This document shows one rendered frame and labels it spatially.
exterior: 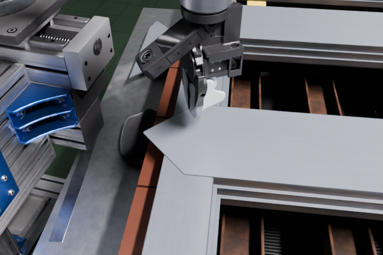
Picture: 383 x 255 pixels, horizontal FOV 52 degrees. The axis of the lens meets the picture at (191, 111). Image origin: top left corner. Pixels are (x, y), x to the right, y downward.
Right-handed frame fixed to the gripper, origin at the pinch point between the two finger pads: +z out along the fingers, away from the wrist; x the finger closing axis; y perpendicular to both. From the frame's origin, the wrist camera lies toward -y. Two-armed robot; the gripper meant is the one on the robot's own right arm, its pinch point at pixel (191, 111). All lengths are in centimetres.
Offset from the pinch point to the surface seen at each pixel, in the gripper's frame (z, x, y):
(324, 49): 7.3, 18.2, 41.5
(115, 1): 92, 238, 23
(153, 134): 5.4, 2.1, -6.8
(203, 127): 5.4, 0.7, 2.7
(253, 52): 8.8, 25.3, 25.7
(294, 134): 5.4, -6.7, 17.9
